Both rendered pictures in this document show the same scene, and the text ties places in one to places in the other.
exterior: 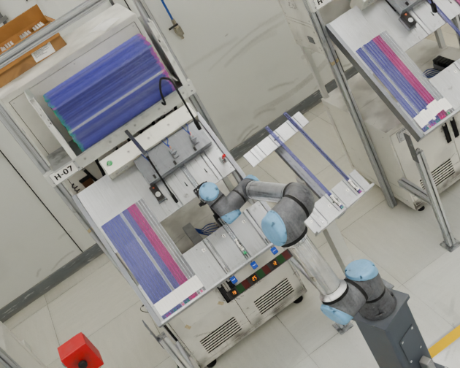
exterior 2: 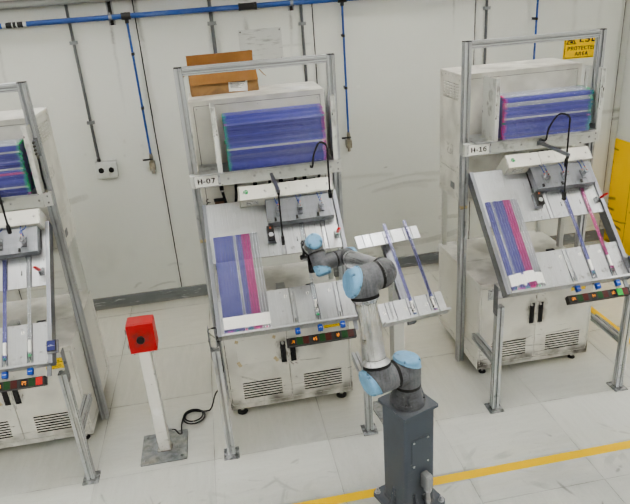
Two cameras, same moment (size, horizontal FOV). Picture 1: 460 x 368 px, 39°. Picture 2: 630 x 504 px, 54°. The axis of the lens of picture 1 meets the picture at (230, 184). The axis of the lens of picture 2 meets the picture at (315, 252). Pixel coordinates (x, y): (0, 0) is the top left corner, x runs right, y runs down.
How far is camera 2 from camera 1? 50 cm
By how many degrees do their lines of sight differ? 9
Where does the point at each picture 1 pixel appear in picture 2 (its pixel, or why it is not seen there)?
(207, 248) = (288, 296)
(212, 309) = (266, 361)
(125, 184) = (249, 216)
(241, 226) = (325, 292)
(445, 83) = (547, 262)
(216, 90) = (355, 208)
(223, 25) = (386, 158)
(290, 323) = (325, 410)
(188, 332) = (237, 369)
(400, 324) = (419, 426)
